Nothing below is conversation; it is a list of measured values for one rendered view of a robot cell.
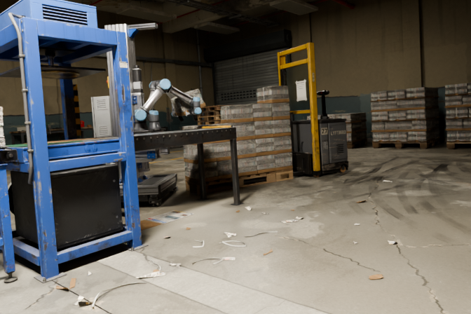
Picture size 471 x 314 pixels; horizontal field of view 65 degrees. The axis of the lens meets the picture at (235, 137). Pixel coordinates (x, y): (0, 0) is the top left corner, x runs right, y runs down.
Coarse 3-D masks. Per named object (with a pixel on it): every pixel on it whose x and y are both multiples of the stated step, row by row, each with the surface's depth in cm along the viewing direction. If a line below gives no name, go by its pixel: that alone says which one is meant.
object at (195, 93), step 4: (192, 92) 440; (196, 92) 442; (192, 96) 441; (196, 96) 443; (200, 96) 445; (176, 100) 444; (180, 100) 435; (200, 100) 445; (180, 104) 435; (184, 104) 437; (188, 104) 439; (180, 108) 441; (184, 108) 437; (188, 108) 439; (200, 108) 446; (180, 112) 451
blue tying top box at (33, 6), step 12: (24, 0) 238; (36, 0) 235; (48, 0) 241; (60, 0) 247; (12, 12) 253; (24, 12) 240; (36, 12) 235; (48, 12) 242; (60, 12) 247; (72, 12) 253; (84, 12) 260; (96, 12) 266; (0, 24) 269; (72, 24) 253; (84, 24) 260; (96, 24) 266
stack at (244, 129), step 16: (192, 128) 444; (240, 128) 474; (256, 128) 486; (272, 128) 498; (192, 144) 452; (208, 144) 452; (224, 144) 463; (240, 144) 474; (256, 144) 486; (272, 144) 498; (240, 160) 475; (256, 160) 486; (272, 160) 498; (192, 176) 458; (208, 176) 453; (240, 176) 477; (256, 176) 486; (272, 176) 498; (192, 192) 460; (208, 192) 453
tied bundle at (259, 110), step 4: (252, 104) 484; (256, 104) 485; (260, 104) 487; (264, 104) 490; (268, 104) 494; (252, 108) 484; (256, 108) 486; (260, 108) 488; (264, 108) 491; (268, 108) 494; (252, 112) 485; (256, 112) 486; (260, 112) 488; (264, 112) 491; (268, 112) 494; (256, 116) 485; (260, 116) 488; (264, 116) 491; (268, 116) 494; (268, 120) 494
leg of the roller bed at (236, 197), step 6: (234, 144) 380; (234, 150) 380; (234, 156) 380; (234, 162) 380; (234, 168) 381; (234, 174) 382; (234, 180) 382; (234, 186) 383; (234, 192) 384; (234, 198) 384
